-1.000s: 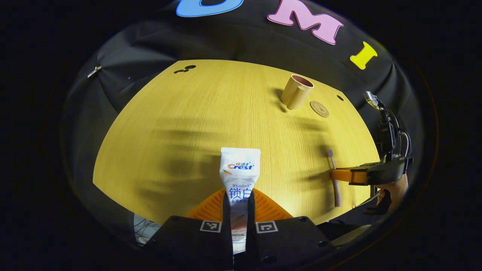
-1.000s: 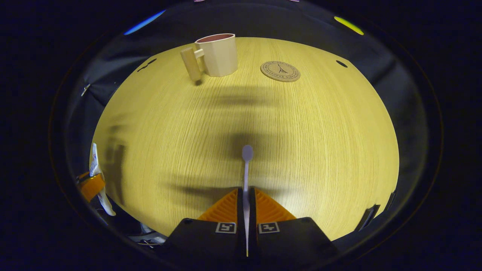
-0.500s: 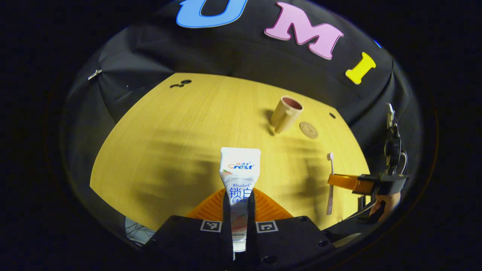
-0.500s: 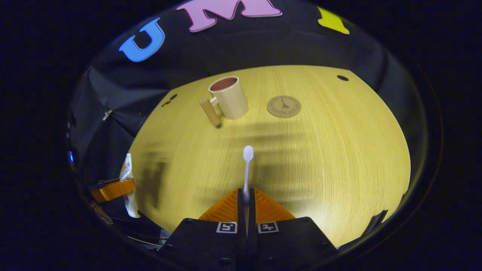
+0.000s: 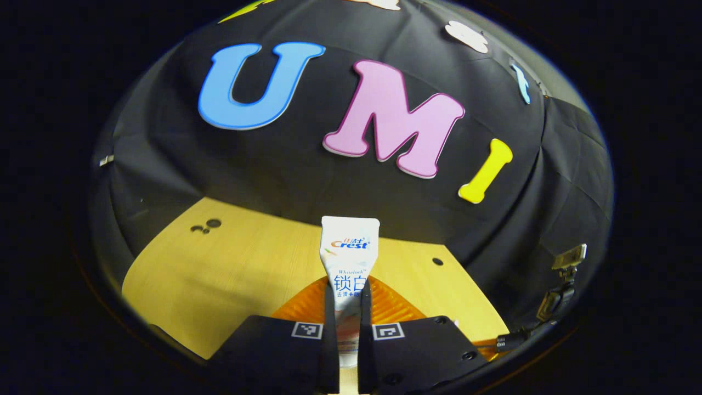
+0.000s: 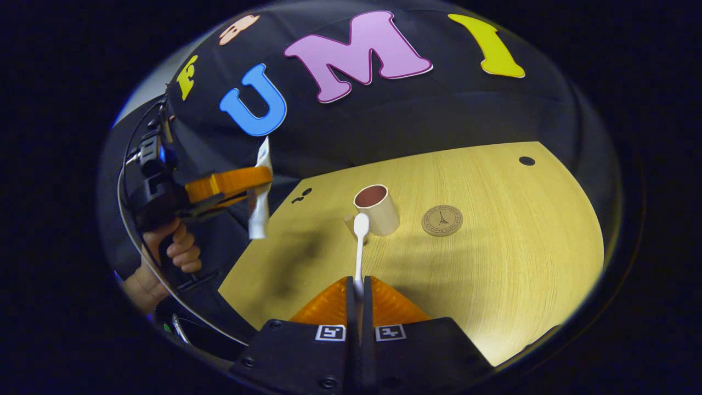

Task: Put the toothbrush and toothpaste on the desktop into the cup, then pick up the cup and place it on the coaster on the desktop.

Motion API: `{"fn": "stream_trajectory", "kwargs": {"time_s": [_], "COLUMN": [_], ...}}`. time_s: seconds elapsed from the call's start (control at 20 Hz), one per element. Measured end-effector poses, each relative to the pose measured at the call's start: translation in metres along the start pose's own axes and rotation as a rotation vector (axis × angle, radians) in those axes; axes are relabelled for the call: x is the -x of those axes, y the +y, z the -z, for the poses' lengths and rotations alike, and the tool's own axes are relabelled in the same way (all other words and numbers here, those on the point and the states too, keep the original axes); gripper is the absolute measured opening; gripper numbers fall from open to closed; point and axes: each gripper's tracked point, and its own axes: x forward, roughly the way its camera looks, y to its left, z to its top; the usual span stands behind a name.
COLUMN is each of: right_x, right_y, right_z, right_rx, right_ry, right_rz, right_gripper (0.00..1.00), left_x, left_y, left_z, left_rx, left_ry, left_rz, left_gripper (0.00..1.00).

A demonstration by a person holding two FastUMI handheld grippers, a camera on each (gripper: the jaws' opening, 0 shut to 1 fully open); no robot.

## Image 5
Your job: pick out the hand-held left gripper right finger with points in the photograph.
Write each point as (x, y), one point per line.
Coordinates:
(417, 356)

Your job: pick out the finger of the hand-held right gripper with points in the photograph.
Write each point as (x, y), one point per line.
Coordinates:
(488, 349)

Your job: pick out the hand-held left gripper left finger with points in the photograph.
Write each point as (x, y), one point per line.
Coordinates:
(274, 356)

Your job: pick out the white toothpaste tube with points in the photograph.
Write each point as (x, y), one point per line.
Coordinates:
(350, 247)

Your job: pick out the wooden desktop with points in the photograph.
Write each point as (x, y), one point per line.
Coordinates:
(230, 274)

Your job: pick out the black backdrop cloth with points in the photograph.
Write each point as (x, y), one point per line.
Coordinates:
(307, 164)

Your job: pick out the silver binder clip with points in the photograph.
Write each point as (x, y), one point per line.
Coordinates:
(106, 160)

